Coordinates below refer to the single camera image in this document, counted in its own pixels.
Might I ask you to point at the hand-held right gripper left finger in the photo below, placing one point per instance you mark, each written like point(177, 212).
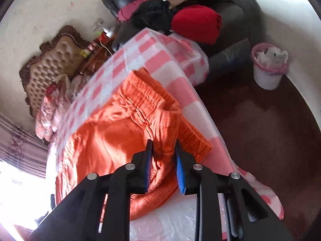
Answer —
point(148, 171)

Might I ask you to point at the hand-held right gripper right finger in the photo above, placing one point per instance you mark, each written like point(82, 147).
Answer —
point(179, 173)

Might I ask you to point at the orange pants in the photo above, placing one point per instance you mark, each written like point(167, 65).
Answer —
point(112, 135)

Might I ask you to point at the pink checkered tablecloth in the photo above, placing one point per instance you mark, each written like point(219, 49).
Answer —
point(170, 65)

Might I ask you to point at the pink floral quilt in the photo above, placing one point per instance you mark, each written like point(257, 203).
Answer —
point(47, 113)

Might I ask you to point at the carved wooden nightstand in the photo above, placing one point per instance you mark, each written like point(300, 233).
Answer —
point(97, 57)

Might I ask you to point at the patterned curtain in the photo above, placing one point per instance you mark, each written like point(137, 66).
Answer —
point(20, 150)

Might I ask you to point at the white bin with pink liner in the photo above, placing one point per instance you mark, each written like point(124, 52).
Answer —
point(267, 72)

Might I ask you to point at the yellow small box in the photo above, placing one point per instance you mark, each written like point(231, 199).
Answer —
point(84, 53)

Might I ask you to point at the red jar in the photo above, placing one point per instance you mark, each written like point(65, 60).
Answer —
point(92, 46)

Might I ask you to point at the tufted carved wooden headboard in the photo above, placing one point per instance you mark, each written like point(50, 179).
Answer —
point(50, 65)

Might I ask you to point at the white charger plug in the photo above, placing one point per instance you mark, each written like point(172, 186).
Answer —
point(109, 32)

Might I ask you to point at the red folded cloth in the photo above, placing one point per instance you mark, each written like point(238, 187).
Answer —
point(198, 25)

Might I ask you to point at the black crumpled cloth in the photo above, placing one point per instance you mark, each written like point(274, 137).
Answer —
point(153, 15)

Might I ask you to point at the maroon bolster cushion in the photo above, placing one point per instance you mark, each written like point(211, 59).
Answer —
point(125, 11)

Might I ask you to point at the black leather armchair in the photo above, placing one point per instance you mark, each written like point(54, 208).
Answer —
point(235, 10)

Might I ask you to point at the white wardrobe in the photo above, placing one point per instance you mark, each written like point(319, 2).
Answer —
point(288, 17)

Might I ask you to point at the wall socket plate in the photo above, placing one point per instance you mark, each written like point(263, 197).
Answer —
point(97, 23)

